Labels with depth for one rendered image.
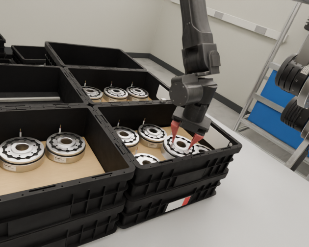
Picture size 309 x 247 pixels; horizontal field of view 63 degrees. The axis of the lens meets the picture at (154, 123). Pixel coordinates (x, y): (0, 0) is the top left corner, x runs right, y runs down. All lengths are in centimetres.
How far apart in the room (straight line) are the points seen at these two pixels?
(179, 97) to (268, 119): 217
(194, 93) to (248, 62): 317
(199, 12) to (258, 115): 216
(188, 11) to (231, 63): 323
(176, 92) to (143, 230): 40
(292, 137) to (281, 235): 174
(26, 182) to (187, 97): 42
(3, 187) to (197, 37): 55
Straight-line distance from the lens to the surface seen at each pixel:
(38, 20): 381
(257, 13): 376
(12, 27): 375
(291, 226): 106
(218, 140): 89
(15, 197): 50
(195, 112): 65
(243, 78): 376
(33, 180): 66
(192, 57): 64
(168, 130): 96
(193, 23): 64
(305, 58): 108
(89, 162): 72
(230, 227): 90
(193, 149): 74
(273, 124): 269
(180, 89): 57
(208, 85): 62
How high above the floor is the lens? 130
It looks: 29 degrees down
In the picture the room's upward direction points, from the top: 17 degrees clockwise
